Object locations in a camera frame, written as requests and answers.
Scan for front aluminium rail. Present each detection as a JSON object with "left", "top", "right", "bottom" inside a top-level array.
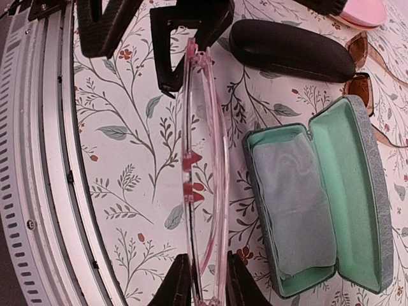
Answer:
[{"left": 1, "top": 1, "right": 126, "bottom": 305}]

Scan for grey case green lining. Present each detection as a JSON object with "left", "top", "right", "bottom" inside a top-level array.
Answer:
[{"left": 242, "top": 95, "right": 393, "bottom": 298}]

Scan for orange plate underneath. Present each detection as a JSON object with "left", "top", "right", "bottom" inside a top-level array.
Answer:
[{"left": 330, "top": 15, "right": 379, "bottom": 31}]

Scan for pink plate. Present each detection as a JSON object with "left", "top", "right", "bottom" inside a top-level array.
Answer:
[{"left": 339, "top": 0, "right": 388, "bottom": 26}]

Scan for brown sunglasses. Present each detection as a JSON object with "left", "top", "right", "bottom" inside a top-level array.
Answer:
[{"left": 344, "top": 31, "right": 407, "bottom": 149}]

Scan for blue-grey cleaning cloth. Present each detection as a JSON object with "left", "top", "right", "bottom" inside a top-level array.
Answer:
[{"left": 252, "top": 134, "right": 337, "bottom": 279}]

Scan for clear purple glasses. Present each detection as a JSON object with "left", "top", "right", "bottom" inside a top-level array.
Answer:
[{"left": 182, "top": 38, "right": 230, "bottom": 305}]

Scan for black glasses case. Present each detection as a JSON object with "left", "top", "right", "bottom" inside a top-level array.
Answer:
[{"left": 229, "top": 19, "right": 356, "bottom": 83}]

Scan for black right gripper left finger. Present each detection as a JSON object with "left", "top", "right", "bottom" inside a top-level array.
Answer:
[{"left": 155, "top": 254, "right": 191, "bottom": 306}]

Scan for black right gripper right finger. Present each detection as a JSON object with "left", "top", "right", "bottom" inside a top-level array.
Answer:
[{"left": 226, "top": 251, "right": 271, "bottom": 306}]

